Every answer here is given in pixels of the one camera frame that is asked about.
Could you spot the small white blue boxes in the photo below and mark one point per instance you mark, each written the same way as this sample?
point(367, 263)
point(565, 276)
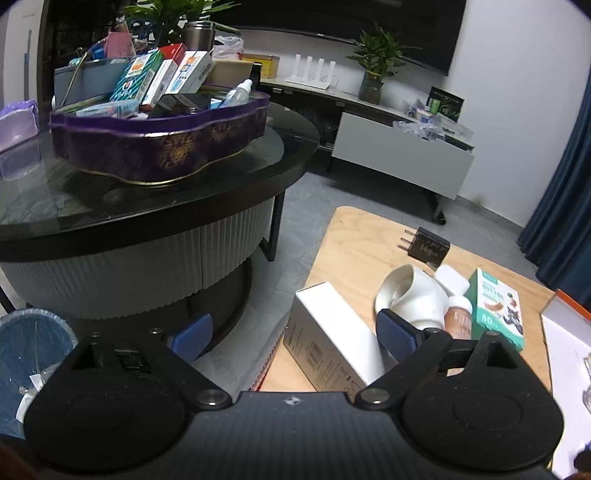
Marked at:
point(427, 115)

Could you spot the clear spray bottle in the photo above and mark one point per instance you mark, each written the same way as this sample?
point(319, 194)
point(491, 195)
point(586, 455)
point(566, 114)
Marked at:
point(235, 94)

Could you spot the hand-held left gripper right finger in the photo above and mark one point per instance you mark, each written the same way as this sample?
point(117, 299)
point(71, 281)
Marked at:
point(397, 334)

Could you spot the white plastic bag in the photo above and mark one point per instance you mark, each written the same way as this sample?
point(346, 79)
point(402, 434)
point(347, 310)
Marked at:
point(228, 46)

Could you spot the clear plastic packets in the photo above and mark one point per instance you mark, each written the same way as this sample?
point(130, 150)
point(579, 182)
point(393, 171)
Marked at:
point(415, 129)

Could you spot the large green plant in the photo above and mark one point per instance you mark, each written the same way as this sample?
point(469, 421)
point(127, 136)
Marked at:
point(171, 14)

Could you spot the white carton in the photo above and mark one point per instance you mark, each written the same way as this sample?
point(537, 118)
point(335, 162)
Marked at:
point(332, 332)

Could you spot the purple tissue pack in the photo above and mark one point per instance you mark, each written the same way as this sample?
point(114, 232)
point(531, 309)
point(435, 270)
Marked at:
point(16, 124)

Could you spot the white router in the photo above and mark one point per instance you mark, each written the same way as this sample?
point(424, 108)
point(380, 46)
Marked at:
point(307, 81)

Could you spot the black tan box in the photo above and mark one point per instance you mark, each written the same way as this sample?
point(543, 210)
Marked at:
point(231, 71)

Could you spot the grey television stand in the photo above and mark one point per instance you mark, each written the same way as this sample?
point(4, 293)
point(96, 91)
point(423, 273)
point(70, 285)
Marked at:
point(397, 157)

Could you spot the small plant in glass vase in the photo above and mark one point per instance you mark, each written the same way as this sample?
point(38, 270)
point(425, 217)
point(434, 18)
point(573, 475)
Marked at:
point(370, 90)

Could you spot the steel thermos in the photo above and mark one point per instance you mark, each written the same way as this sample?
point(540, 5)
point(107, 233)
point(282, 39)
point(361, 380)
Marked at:
point(197, 37)

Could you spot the light blue flat box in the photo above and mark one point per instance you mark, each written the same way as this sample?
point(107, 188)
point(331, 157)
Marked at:
point(106, 109)

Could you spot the yellow box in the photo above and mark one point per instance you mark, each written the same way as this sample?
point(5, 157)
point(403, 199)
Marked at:
point(263, 64)

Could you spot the black round coffee table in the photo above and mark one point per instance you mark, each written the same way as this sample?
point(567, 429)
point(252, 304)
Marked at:
point(138, 240)

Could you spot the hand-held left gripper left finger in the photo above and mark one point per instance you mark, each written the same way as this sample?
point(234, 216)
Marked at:
point(194, 334)

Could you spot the grey container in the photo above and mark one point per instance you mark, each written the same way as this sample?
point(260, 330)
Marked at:
point(87, 81)

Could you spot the white pipe fitting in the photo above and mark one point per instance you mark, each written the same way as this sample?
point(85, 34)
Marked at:
point(420, 300)

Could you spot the blue curtain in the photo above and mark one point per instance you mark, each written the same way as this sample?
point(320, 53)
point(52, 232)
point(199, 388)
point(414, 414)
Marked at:
point(568, 207)

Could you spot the blue trash bin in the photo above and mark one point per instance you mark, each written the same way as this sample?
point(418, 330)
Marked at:
point(27, 350)

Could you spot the pink pack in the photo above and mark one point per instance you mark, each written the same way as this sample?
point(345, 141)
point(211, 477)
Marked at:
point(120, 45)

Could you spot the white blue box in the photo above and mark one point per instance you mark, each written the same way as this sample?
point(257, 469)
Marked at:
point(189, 71)

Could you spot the pink copper bottle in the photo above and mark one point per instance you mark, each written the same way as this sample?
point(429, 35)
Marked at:
point(459, 318)

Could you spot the black charger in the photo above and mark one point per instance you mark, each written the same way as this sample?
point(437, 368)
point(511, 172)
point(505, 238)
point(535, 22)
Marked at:
point(429, 249)

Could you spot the teal patterned box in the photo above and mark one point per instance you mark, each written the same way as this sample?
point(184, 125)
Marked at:
point(136, 76)

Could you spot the green white box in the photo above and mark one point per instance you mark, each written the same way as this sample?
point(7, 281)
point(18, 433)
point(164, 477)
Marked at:
point(496, 309)

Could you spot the green black box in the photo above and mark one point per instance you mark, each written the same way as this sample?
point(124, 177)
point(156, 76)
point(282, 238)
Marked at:
point(445, 104)

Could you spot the white charger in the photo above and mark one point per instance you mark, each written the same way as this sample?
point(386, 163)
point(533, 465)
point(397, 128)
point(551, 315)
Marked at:
point(450, 279)

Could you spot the black flat case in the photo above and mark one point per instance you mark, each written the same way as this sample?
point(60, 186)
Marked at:
point(180, 104)

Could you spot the purple tin tray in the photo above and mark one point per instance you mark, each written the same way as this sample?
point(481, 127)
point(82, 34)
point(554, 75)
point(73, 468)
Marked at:
point(152, 147)

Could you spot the red white box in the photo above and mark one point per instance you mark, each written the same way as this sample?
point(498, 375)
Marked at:
point(161, 81)

